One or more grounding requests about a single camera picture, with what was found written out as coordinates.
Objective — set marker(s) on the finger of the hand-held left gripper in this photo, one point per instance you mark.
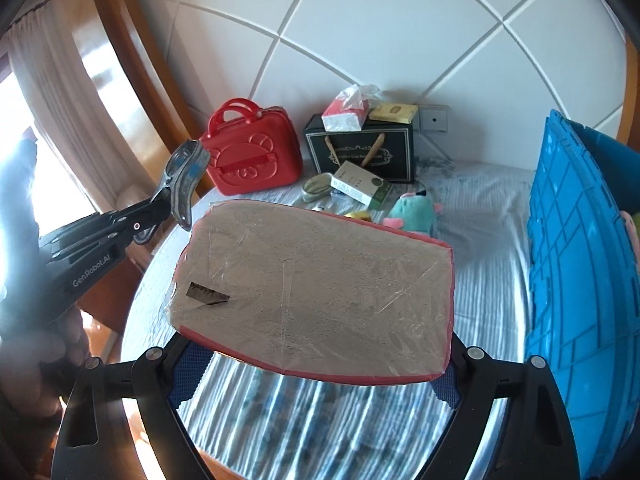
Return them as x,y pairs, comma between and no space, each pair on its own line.
137,230
140,210

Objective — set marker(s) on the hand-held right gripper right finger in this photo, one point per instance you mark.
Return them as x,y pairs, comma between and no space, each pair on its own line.
450,385

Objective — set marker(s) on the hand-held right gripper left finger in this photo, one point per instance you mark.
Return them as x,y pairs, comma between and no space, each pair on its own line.
187,375

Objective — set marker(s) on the red-edged package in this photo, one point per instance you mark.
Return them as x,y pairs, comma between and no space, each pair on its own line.
310,285

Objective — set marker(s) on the blue plastic crate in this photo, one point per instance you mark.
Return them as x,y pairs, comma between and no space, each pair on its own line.
575,285

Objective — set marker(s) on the pink pig plush teal outfit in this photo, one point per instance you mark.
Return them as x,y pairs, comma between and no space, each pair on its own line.
415,210

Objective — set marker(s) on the small round glass jar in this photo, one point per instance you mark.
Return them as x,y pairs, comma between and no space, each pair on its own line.
317,186

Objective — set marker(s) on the white and green carton box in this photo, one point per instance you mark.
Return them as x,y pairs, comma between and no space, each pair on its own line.
357,182

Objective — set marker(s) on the person's left hand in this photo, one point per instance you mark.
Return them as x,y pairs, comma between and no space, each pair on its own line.
75,340

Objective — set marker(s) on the red bear-embossed carry case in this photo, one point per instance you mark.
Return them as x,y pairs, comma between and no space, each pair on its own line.
250,160

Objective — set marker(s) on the sheer white curtain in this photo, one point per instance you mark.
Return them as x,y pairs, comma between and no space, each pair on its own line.
65,110

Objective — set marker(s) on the black gift bag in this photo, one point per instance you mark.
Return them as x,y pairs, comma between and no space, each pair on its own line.
320,155

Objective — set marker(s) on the small yellow toy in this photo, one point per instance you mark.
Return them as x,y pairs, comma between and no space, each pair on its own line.
359,215

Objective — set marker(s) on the red and white tissue pack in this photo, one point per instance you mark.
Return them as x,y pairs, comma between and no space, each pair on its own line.
342,117

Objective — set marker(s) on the flat gold box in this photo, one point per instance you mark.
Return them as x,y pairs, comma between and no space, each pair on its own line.
392,112

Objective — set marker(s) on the white padded headboard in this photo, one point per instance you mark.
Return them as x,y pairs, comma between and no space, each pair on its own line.
375,35

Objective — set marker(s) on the wooden headboard frame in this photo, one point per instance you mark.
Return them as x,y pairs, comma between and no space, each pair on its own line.
150,85
631,110

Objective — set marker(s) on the white wall socket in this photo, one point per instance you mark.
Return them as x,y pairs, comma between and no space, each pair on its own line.
434,120

